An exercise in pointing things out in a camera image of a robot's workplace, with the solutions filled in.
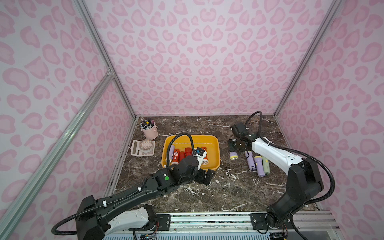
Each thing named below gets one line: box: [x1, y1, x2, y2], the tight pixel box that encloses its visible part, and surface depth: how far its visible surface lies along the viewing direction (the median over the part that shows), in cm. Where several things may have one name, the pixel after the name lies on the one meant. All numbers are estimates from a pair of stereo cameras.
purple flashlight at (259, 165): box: [254, 155, 266, 177], surface depth 90 cm
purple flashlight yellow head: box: [229, 151, 239, 160], surface depth 86 cm
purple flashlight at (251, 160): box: [244, 150, 256, 171], surface depth 92 cm
